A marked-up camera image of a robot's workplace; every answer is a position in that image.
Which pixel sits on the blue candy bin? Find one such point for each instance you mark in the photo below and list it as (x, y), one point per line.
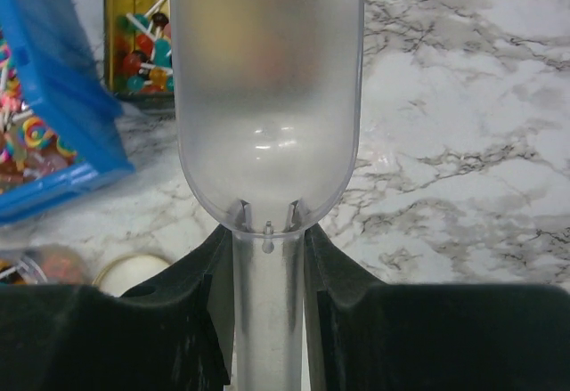
(70, 108)

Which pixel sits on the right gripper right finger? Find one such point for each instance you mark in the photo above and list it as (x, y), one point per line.
(365, 334)

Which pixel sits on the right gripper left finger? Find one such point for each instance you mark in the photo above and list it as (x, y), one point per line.
(174, 331)

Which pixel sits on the metal candy tin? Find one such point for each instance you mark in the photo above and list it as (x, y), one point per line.
(138, 52)

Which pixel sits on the round jar lid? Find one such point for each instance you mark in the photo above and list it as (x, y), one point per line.
(127, 271)

